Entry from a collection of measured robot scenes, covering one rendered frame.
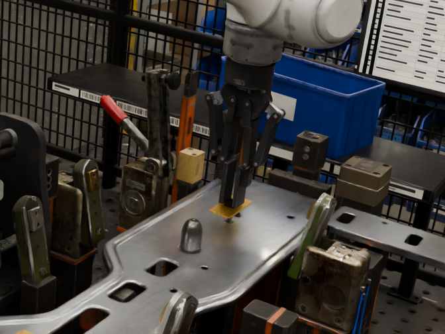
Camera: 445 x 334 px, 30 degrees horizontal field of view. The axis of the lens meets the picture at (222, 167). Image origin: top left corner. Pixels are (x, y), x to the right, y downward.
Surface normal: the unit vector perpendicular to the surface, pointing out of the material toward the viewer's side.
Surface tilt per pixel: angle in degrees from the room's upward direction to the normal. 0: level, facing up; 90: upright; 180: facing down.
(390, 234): 0
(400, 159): 0
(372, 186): 88
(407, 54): 90
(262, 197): 0
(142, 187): 90
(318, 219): 90
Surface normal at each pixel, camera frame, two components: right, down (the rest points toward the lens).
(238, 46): -0.47, 0.26
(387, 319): 0.12, -0.93
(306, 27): -0.49, 0.59
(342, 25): 0.49, 0.39
